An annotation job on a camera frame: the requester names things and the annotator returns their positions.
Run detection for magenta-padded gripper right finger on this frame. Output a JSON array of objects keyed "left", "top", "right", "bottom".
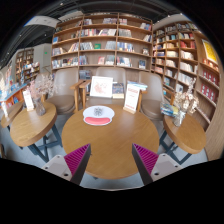
[{"left": 131, "top": 143, "right": 183, "bottom": 186}]

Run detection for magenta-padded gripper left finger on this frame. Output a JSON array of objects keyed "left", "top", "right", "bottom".
[{"left": 40, "top": 143, "right": 92, "bottom": 186}]

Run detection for transparent computer mouse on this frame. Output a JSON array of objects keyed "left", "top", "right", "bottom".
[{"left": 93, "top": 106, "right": 104, "bottom": 118}]

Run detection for white mouse pad red rest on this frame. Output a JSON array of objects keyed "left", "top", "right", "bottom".
[{"left": 82, "top": 105, "right": 116, "bottom": 127}]

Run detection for round wooden side table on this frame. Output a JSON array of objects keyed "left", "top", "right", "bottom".
[
  {"left": 9, "top": 101, "right": 64, "bottom": 164},
  {"left": 0, "top": 103, "right": 24, "bottom": 129},
  {"left": 159, "top": 113, "right": 208, "bottom": 166}
]

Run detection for glass vase dried flowers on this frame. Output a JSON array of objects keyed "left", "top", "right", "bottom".
[
  {"left": 172, "top": 78, "right": 200, "bottom": 128},
  {"left": 27, "top": 73, "right": 56, "bottom": 117}
]

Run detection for colourful book pile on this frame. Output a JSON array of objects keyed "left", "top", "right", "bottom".
[{"left": 160, "top": 102, "right": 179, "bottom": 118}]

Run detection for white red sign wooden base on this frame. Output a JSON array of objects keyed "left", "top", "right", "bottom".
[{"left": 122, "top": 83, "right": 142, "bottom": 115}]

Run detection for brown padded wooden armchair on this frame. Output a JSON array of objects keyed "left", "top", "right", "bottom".
[
  {"left": 138, "top": 70, "right": 176, "bottom": 122},
  {"left": 46, "top": 67, "right": 83, "bottom": 116},
  {"left": 69, "top": 66, "right": 144, "bottom": 111}
]

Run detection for dark blue book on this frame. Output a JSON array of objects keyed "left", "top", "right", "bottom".
[{"left": 112, "top": 82, "right": 125, "bottom": 100}]

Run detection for stack of blue books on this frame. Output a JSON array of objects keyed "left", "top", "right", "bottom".
[{"left": 127, "top": 80, "right": 149, "bottom": 91}]

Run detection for white framed floral picture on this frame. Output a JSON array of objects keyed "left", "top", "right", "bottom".
[{"left": 89, "top": 75, "right": 114, "bottom": 99}]

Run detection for small white table sign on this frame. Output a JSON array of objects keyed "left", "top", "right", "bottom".
[{"left": 21, "top": 88, "right": 35, "bottom": 112}]

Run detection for blue display table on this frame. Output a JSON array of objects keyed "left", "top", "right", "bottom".
[{"left": 0, "top": 83, "right": 28, "bottom": 108}]

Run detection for distant wooden bookshelf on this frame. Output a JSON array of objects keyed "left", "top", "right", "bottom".
[{"left": 14, "top": 48, "right": 41, "bottom": 84}]

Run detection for angled wooden bookshelf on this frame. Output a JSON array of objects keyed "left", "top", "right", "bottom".
[{"left": 151, "top": 19, "right": 224, "bottom": 134}]

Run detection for white ceiling air vent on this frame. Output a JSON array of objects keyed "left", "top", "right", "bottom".
[{"left": 23, "top": 14, "right": 62, "bottom": 29}]

